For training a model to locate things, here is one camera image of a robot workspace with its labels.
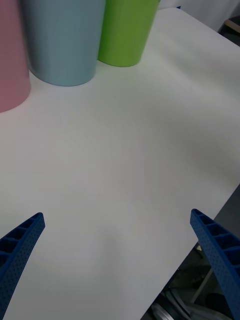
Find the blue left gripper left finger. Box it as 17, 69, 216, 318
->
0, 212, 46, 320

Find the pale blue plastic waste bin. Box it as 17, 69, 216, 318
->
19, 0, 107, 87

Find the green plastic waste bin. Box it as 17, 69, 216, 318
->
97, 0, 161, 68

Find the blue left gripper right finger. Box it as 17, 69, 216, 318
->
189, 208, 240, 320

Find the pink plastic waste bin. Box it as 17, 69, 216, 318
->
0, 0, 32, 114

